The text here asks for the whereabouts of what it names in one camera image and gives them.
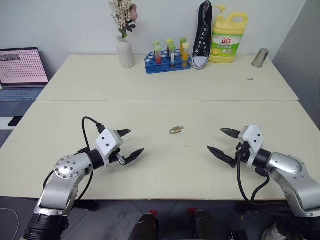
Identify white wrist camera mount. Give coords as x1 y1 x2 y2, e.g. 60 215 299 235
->
237 125 266 168
95 128 123 169

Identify green-capped dark liquid tube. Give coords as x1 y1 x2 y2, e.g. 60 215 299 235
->
165 38 174 56

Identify white sneaker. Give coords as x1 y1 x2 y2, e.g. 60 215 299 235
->
261 219 289 240

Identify white ceramic vase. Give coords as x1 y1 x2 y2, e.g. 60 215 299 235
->
115 35 136 69

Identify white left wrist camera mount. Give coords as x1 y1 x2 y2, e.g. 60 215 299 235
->
95 128 123 169

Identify steel cup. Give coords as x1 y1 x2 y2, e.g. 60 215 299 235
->
251 48 270 69

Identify yellow detergent pump bottle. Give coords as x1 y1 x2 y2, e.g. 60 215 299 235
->
208 4 249 64

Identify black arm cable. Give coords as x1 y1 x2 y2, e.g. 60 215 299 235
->
234 147 272 205
41 116 106 204

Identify green-capped red liquid tube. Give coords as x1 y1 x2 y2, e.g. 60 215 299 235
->
153 45 163 65
152 39 161 60

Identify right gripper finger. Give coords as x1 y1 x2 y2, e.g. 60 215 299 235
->
219 127 241 140
206 145 238 169

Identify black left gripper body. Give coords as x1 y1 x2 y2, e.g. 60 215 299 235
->
107 147 127 166

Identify yellow-capped orange liquid tube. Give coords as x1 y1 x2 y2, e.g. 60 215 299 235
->
181 42 191 69

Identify blue test tube rack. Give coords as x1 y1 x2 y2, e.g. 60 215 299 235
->
143 50 193 75

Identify grey laptop with pink screen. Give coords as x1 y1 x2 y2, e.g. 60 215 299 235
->
0 47 50 118

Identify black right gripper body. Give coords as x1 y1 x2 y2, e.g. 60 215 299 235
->
234 139 252 166

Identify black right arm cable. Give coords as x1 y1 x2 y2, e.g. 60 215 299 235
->
234 147 272 205

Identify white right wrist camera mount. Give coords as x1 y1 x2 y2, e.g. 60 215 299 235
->
237 125 266 168

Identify green-capped orange liquid tube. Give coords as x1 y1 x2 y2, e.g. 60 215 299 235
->
179 36 188 55

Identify thin white floor cable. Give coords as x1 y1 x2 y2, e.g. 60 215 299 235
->
0 207 23 240

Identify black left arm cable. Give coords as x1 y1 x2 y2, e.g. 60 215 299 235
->
41 116 106 204

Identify dark rounded shape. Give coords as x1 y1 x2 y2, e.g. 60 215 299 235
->
128 212 161 240
194 209 222 240

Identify green-capped white-label tube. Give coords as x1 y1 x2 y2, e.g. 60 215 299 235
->
168 43 177 69

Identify dried flower bouquet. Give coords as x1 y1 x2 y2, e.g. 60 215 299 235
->
107 0 139 40

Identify black canvas sneaker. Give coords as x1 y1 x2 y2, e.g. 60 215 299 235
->
191 0 214 70

